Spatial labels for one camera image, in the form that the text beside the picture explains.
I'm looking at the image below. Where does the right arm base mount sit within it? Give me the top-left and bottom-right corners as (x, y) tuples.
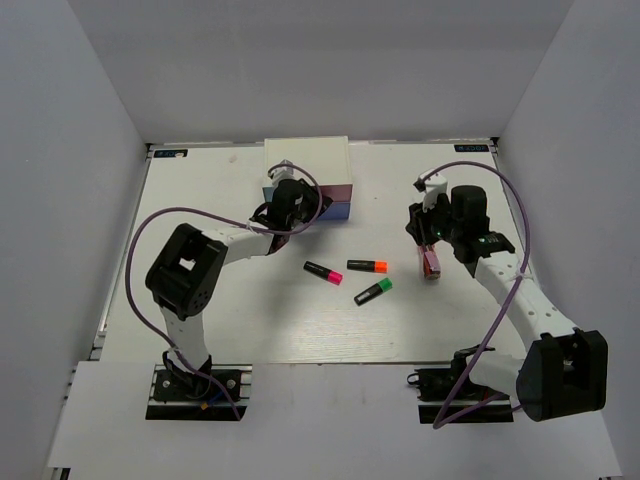
(406, 364), (514, 425)

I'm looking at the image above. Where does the blue corner label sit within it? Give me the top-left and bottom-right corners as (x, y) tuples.
(454, 144), (490, 153)
(153, 149), (188, 158)

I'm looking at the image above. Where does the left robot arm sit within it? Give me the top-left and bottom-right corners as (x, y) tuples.
(145, 179), (333, 399)

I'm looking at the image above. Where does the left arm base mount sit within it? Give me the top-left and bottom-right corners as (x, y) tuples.
(145, 365), (253, 422)

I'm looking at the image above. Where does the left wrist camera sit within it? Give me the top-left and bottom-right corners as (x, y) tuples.
(267, 159), (296, 188)

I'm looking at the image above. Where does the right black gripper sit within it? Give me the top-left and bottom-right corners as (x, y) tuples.
(407, 192), (463, 247)

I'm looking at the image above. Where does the pink cap highlighter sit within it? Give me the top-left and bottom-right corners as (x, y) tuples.
(303, 261), (343, 285)

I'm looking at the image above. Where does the green cap highlighter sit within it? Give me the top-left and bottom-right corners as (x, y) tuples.
(354, 278), (393, 306)

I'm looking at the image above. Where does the purple-blue wide drawer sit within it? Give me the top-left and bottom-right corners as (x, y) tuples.
(318, 202), (351, 221)

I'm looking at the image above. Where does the right blue corner label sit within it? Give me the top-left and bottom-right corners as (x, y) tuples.
(454, 144), (490, 153)

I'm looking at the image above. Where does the pink lid clear stationery case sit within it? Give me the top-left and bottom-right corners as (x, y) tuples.
(419, 245), (442, 281)

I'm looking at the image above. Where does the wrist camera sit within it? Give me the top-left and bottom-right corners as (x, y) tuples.
(413, 170), (448, 212)
(267, 159), (296, 188)

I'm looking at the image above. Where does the light blue small drawer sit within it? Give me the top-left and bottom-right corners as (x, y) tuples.
(262, 186), (275, 202)

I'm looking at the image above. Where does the pink drawer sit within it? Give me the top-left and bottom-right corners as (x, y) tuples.
(320, 184), (353, 203)

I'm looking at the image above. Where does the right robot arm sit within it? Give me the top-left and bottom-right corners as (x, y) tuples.
(406, 183), (608, 424)

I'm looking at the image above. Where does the left blue corner label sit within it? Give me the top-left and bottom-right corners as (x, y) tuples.
(153, 149), (188, 158)

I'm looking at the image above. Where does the white drawer cabinet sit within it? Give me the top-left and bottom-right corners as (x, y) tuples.
(262, 136), (353, 188)

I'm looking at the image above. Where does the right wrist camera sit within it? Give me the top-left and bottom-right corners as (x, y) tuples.
(413, 170), (448, 212)

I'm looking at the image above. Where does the orange cap highlighter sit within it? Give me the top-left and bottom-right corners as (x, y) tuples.
(346, 260), (388, 274)

